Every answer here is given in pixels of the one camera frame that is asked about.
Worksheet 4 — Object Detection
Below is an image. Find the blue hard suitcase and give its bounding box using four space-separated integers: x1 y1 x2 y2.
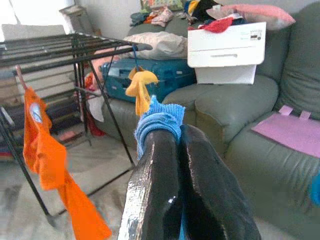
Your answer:
101 58 197 103

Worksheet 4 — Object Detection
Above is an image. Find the pile of mixed clothes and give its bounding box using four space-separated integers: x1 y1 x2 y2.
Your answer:
129 0 221 27

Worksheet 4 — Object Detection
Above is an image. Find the blue shirt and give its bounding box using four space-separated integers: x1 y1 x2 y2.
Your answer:
134 95 187 240

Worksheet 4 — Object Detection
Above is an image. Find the dark blue clothes hanger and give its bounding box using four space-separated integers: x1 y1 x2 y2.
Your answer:
131 44 141 70

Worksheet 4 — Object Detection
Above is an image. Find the white hanging cloth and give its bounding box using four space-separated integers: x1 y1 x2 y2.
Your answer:
87 96 105 123

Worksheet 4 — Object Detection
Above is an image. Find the pink mat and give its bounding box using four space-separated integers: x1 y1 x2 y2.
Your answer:
251 104 320 160

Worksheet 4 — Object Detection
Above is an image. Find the pink pillow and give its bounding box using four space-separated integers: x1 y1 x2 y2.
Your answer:
206 3 297 31

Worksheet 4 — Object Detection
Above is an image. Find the pink clothes hanger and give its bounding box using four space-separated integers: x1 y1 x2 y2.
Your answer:
14 65 29 91

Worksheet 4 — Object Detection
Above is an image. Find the grey-green leather sofa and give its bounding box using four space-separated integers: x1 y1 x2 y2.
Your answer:
99 2 320 240

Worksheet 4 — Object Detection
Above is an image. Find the orange t-shirt with round badge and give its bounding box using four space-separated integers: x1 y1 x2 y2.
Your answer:
22 87 113 240

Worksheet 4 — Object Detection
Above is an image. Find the beige pillow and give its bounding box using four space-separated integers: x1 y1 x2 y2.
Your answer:
123 31 188 61

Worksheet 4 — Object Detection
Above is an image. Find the black metal drying rack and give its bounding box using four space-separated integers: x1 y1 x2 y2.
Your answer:
0 32 153 226

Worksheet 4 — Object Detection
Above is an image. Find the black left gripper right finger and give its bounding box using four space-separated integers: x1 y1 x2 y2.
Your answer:
178 124 263 240

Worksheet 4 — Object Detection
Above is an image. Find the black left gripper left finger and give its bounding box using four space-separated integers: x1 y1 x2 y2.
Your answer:
117 129 185 240

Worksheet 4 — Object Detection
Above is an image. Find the yellow t-shirt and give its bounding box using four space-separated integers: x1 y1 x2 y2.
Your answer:
124 66 160 117

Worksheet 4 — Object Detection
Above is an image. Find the white printer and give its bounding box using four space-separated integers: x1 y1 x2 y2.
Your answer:
187 21 267 85

